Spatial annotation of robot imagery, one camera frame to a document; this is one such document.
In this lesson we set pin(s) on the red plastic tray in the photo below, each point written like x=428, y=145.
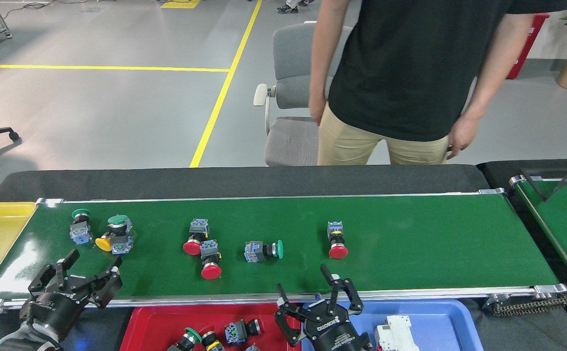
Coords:
x=156, y=326

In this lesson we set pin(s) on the person's right hand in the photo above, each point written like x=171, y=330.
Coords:
x=317, y=109

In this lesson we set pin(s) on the yellow push button switch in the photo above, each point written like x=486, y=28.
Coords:
x=103, y=243

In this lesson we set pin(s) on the person's left hand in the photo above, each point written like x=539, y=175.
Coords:
x=464, y=134

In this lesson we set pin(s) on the red push button switch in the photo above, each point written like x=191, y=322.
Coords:
x=211, y=341

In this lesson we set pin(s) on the white circuit breaker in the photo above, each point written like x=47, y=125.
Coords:
x=395, y=336

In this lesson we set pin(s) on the grey office chair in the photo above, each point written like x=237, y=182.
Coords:
x=290, y=53

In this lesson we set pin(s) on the green push button switch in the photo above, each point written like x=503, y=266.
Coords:
x=81, y=234
x=256, y=251
x=193, y=335
x=117, y=220

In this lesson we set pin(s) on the red fire extinguisher cabinet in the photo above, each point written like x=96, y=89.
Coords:
x=532, y=48

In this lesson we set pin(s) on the long green conveyor belt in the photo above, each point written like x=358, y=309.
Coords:
x=410, y=243

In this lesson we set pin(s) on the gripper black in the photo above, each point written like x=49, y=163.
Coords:
x=334, y=336
x=51, y=309

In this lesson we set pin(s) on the person's left forearm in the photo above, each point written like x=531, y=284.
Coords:
x=488, y=83

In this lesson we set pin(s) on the blue plastic tray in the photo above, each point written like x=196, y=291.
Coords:
x=439, y=326

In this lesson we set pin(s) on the person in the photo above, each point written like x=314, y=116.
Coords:
x=410, y=63
x=288, y=8

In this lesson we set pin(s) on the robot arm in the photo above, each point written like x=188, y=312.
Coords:
x=17, y=341

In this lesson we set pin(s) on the person's right forearm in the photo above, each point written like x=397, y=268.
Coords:
x=323, y=68

